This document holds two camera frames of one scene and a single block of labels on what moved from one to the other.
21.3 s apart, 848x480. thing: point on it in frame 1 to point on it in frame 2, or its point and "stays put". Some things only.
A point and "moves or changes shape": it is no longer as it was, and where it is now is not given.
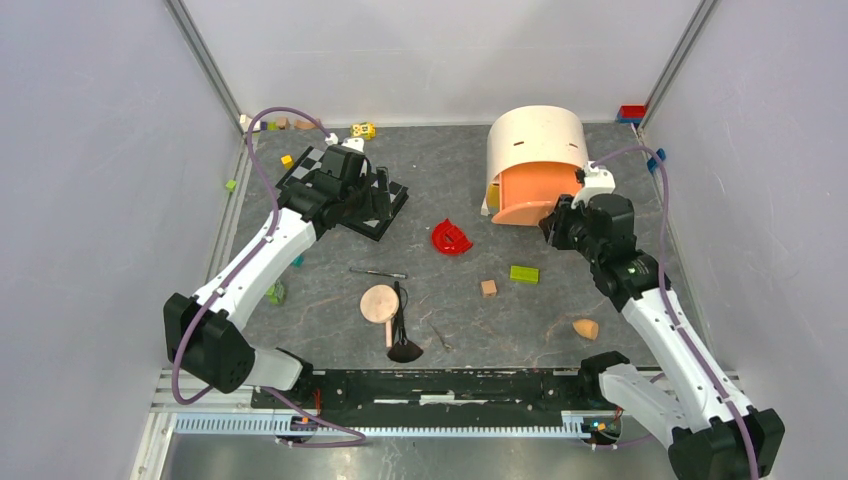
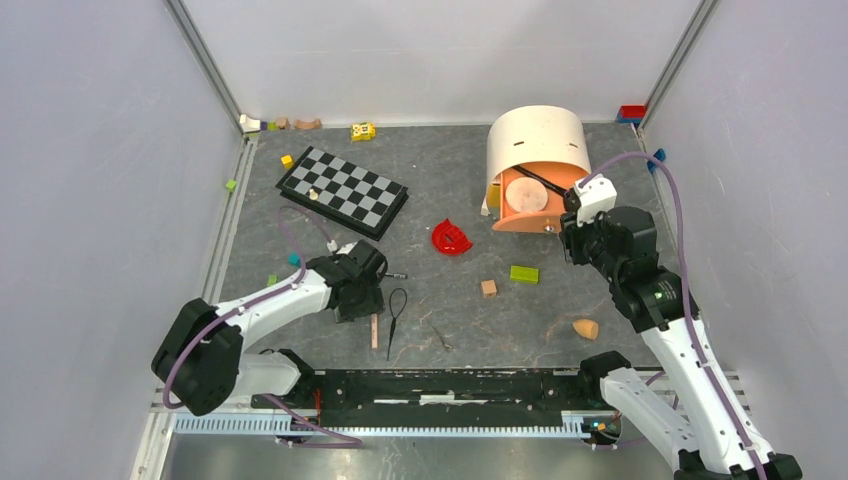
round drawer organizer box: x=534 y=153 stays put
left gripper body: x=358 y=198 to x=368 y=299
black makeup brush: x=403 y=351 to x=541 y=180
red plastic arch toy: x=448 y=239 stays put
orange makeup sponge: x=586 y=327 stays put
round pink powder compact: x=379 y=303 moves or changes shape
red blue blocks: x=631 y=113 stays put
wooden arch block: x=300 y=125 stays put
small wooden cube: x=489 y=288 stays put
